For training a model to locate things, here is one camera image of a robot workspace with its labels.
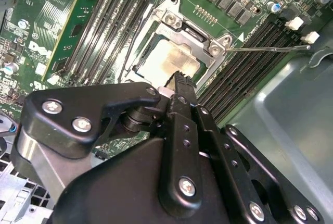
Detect metal socket cover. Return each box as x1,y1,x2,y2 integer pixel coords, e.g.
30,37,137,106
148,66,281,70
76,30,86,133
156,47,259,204
129,22,227,84

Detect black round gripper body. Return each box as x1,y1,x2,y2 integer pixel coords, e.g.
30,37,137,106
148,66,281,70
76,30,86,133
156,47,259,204
50,138,245,224

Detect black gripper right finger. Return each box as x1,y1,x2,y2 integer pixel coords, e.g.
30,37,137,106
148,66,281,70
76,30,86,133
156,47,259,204
183,74,325,224

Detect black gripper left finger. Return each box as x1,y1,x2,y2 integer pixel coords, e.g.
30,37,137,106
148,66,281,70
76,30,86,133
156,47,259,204
10,70,204,219

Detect silver square CPU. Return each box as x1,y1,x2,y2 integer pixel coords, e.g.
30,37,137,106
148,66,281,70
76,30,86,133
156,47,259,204
134,38,201,89

